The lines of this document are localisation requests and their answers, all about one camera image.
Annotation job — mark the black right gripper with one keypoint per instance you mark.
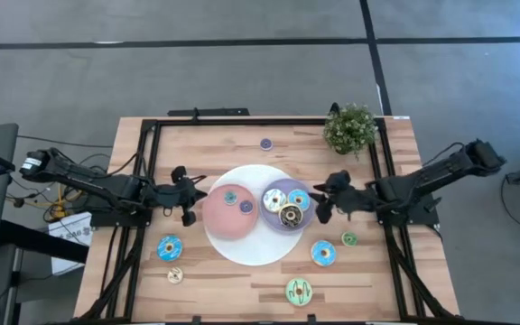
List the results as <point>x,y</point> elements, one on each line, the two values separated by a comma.
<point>359,198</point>

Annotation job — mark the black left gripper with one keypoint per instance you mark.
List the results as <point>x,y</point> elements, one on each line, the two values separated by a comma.
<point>163,196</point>

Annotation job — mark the blue iced donut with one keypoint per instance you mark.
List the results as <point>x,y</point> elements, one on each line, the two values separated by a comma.
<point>292,203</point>
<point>316,257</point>
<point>163,250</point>

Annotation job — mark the small green iced donut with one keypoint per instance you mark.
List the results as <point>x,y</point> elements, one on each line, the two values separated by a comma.
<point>345,241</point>

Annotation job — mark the small teal iced donut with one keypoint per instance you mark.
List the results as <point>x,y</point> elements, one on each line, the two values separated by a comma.
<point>233,201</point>

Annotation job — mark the chocolate sprinkled donut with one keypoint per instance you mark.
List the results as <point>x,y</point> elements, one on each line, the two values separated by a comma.
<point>282,219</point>

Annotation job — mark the white iced sprinkled donut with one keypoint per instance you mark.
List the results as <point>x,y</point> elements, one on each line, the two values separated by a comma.
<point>269,205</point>

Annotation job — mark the small purple sprinkled donut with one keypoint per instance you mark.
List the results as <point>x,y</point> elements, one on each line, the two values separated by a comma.
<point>249,210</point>
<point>269,147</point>

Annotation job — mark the small cream donut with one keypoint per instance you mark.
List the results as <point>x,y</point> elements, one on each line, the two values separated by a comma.
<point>171,277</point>

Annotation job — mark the mint donut with dark drizzle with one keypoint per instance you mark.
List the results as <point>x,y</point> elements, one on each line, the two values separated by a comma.
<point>291,295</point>

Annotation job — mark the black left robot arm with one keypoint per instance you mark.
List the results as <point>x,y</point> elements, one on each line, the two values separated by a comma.
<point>84,178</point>

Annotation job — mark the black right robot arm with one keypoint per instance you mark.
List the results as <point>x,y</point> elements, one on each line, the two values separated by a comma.
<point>440,169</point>

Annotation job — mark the purple round plate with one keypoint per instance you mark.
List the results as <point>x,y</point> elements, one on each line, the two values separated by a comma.
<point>307,216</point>

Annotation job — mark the pink round plate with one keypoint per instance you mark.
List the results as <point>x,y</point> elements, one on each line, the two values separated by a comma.
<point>224,223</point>

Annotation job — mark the green potted plant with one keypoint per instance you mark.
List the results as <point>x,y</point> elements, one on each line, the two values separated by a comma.
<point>350,128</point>

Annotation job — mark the black flat bar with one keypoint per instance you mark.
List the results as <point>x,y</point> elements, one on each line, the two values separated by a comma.
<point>210,112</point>

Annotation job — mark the white round woven placemat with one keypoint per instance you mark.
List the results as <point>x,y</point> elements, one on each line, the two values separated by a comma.
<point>255,248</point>

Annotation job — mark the white printed box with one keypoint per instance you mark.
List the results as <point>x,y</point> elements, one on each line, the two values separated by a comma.
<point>72,225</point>

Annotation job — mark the black metal rig frame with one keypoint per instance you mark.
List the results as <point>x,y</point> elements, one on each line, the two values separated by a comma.
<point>264,121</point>

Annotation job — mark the small black bracket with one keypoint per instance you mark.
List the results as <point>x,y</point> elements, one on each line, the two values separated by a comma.
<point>196,320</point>
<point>311,319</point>

